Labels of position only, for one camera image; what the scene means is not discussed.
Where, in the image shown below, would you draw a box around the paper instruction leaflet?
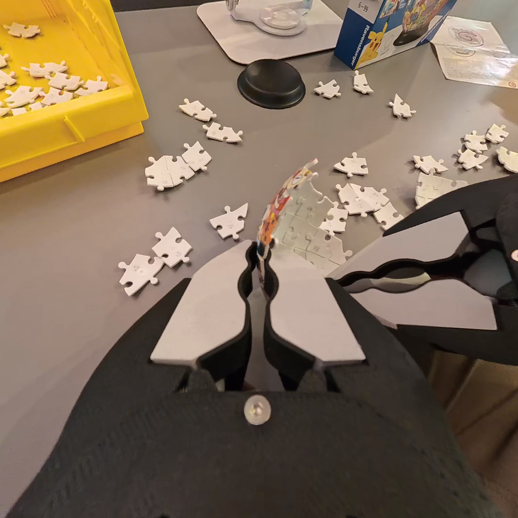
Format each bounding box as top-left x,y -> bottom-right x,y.
430,16 -> 518,90

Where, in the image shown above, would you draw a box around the printed puzzle box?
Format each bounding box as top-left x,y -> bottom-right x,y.
334,0 -> 458,70

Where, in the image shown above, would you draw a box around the white puzzle pieces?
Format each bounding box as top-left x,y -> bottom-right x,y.
118,71 -> 518,297

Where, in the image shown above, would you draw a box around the small curved puzzle section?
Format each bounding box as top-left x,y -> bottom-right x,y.
415,172 -> 469,210

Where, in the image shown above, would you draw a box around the assembled white puzzle section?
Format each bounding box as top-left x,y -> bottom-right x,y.
257,159 -> 353,298

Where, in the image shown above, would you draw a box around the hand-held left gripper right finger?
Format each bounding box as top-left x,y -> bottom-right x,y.
259,238 -> 367,392

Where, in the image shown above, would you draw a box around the black round stand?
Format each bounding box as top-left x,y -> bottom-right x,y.
237,59 -> 306,109

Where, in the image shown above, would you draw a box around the pile of puzzle pieces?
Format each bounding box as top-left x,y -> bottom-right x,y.
0,22 -> 109,118

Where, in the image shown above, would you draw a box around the white lamp base plate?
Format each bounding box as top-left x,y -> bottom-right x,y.
197,0 -> 345,65

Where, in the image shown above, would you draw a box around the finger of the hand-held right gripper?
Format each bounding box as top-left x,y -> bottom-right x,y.
328,210 -> 472,285
344,277 -> 498,331

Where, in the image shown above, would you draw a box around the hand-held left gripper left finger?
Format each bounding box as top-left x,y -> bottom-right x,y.
150,240 -> 258,392

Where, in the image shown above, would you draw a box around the yellow plastic bin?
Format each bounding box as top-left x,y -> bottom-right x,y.
0,0 -> 149,183

